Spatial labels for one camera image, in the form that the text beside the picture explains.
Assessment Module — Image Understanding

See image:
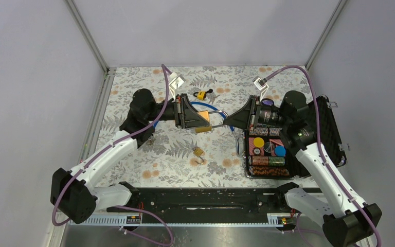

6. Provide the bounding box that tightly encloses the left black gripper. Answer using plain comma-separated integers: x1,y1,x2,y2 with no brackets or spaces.
147,94,210,129

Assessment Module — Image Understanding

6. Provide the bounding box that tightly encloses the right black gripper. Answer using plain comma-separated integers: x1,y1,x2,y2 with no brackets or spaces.
223,95,290,131

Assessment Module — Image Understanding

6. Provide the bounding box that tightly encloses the large brass padlock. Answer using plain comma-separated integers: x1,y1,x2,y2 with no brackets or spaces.
194,110,228,134

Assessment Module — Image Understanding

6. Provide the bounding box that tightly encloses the yellow padlock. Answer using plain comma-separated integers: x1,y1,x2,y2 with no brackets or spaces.
193,89,213,100

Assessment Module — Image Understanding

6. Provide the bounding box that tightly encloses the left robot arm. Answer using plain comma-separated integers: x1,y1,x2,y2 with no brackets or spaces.
50,89,210,226

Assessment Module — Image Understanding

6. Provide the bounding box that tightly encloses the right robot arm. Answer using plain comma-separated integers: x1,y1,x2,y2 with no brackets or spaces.
224,91,382,246

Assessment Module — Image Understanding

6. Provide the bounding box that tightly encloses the yellow round chip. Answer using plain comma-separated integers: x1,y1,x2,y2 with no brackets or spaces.
253,137,265,148

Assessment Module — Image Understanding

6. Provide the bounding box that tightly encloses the purple cylinder tool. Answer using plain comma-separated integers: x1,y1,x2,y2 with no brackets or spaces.
261,98,274,106

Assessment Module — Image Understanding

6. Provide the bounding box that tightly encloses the small brass padlock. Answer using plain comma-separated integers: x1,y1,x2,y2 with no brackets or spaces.
193,147,205,165

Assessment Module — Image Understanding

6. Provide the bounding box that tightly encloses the floral table mat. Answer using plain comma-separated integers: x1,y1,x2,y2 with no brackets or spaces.
96,65,312,188

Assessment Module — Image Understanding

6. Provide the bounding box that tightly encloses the black poker chip case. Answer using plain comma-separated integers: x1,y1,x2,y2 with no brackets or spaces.
243,91,347,180

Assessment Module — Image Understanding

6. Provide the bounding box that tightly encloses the blue round chip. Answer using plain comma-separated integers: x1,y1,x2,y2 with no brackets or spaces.
274,146,286,157

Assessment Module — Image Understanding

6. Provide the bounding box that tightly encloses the blue cable lock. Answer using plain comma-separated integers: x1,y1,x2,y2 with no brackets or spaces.
151,101,235,137

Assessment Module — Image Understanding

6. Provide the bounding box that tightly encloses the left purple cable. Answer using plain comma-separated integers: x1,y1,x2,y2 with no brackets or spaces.
51,63,173,227

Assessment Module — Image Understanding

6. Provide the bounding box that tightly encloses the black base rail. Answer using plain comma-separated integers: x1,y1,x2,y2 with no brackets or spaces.
126,188,292,225

